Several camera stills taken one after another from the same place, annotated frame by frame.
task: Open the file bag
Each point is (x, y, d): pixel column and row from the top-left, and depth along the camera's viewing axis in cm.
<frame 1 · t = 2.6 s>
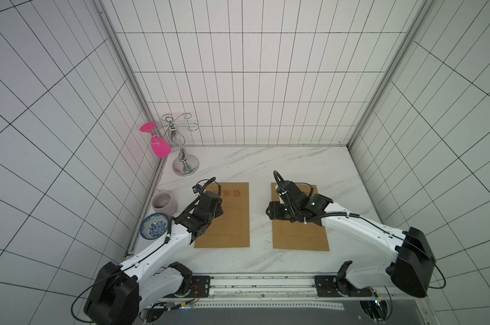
left hand: (213, 207, 85), fingers open
right hand: (270, 206, 81), fingers open
left kraft file bag: (231, 229, 90), on the table
right kraft file bag: (289, 234, 87), on the table
silver metal glass rack: (187, 164, 112), on the table
pink plastic wine glass: (160, 147, 101), point 16 cm above the table
pale purple ceramic cup: (163, 202, 96), point 2 cm above the table
blue patterned ceramic bowl: (149, 225, 87), point 3 cm above the table

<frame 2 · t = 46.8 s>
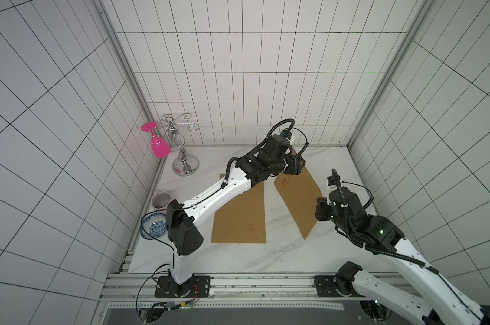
left hand: (295, 166, 73), fingers open
right hand: (316, 196, 73), fingers closed
left kraft file bag: (243, 221, 91), on the table
right kraft file bag: (301, 196, 83), point 15 cm above the table
the other named things where they were.

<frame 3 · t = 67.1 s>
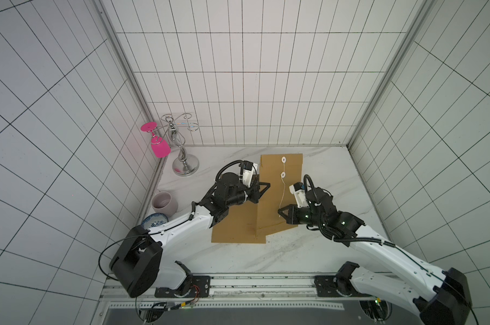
left hand: (267, 188, 76), fingers closed
right hand: (277, 207, 76), fingers closed
right kraft file bag: (281, 171, 79), point 25 cm above the table
the other named things where they were.

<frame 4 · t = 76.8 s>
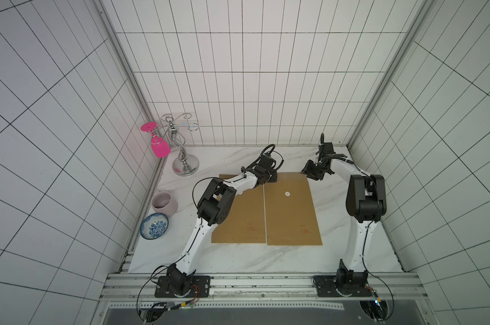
left hand: (273, 177, 105), fingers closed
right hand: (307, 169, 104), fingers open
right kraft file bag: (291, 217, 94), on the table
the other named things where they were.

